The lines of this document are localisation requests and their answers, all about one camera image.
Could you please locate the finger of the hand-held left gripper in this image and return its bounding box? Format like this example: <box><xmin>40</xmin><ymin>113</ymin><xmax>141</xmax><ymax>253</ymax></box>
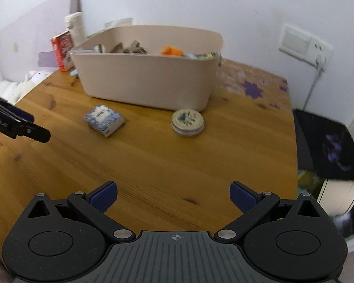
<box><xmin>16</xmin><ymin>120</ymin><xmax>51</xmax><ymax>144</ymax></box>
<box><xmin>6</xmin><ymin>103</ymin><xmax>35</xmax><ymax>122</ymax></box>

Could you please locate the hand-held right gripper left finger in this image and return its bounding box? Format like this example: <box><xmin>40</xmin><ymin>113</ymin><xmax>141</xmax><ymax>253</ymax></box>
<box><xmin>21</xmin><ymin>181</ymin><xmax>136</xmax><ymax>244</ymax></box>

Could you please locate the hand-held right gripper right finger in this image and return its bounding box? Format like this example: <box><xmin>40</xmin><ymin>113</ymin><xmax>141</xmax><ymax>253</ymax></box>
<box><xmin>214</xmin><ymin>182</ymin><xmax>328</xmax><ymax>244</ymax></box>

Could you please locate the small blue patterned box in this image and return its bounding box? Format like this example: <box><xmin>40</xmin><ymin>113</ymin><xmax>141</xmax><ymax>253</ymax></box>
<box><xmin>83</xmin><ymin>104</ymin><xmax>125</xmax><ymax>138</ymax></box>

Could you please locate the beige plastic storage bin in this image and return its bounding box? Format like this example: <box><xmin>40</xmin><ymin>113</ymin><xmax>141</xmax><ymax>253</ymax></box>
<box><xmin>68</xmin><ymin>25</ymin><xmax>224</xmax><ymax>112</ymax></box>

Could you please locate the beige hair claw clip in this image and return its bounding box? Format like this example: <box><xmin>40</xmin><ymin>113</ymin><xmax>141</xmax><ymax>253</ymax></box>
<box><xmin>110</xmin><ymin>39</ymin><xmax>148</xmax><ymax>54</ymax></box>

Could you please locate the orange bottle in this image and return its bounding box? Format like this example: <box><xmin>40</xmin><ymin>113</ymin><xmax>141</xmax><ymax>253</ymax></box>
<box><xmin>161</xmin><ymin>46</ymin><xmax>185</xmax><ymax>57</ymax></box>

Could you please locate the white bedding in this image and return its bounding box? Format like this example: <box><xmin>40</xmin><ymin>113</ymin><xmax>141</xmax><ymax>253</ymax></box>
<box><xmin>0</xmin><ymin>79</ymin><xmax>37</xmax><ymax>107</ymax></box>

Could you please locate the wooden desk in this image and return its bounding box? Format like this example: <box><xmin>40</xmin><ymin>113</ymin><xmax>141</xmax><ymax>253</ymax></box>
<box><xmin>0</xmin><ymin>58</ymin><xmax>298</xmax><ymax>242</ymax></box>

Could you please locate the red carton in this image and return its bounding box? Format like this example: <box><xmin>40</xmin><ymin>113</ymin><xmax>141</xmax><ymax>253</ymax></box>
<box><xmin>50</xmin><ymin>30</ymin><xmax>75</xmax><ymax>72</ymax></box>

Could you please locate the pink headboard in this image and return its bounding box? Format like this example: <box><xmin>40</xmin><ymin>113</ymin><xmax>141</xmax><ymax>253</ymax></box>
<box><xmin>0</xmin><ymin>0</ymin><xmax>81</xmax><ymax>83</ymax></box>

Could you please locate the round floral tin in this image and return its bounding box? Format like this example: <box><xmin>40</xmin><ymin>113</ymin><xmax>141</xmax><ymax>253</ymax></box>
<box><xmin>171</xmin><ymin>108</ymin><xmax>205</xmax><ymax>137</ymax></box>

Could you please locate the white round bin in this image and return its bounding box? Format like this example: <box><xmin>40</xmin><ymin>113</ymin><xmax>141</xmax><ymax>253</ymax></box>
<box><xmin>316</xmin><ymin>178</ymin><xmax>354</xmax><ymax>216</ymax></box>

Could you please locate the white thermos bottle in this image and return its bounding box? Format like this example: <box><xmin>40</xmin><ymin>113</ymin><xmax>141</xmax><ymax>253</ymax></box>
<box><xmin>65</xmin><ymin>12</ymin><xmax>84</xmax><ymax>46</ymax></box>

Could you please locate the purple floral table mat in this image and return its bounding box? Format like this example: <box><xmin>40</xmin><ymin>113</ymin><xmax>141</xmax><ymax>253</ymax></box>
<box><xmin>217</xmin><ymin>59</ymin><xmax>290</xmax><ymax>111</ymax></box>

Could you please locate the white power cable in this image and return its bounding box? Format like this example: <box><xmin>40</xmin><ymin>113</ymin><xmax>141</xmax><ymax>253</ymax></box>
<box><xmin>302</xmin><ymin>54</ymin><xmax>328</xmax><ymax>111</ymax></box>

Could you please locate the white wall switch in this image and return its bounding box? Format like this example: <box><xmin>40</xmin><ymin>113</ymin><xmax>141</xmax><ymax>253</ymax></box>
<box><xmin>279</xmin><ymin>23</ymin><xmax>312</xmax><ymax>61</ymax></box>

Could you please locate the white wall socket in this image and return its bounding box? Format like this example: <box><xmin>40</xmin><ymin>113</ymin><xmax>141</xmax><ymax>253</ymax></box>
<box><xmin>304</xmin><ymin>37</ymin><xmax>333</xmax><ymax>71</ymax></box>

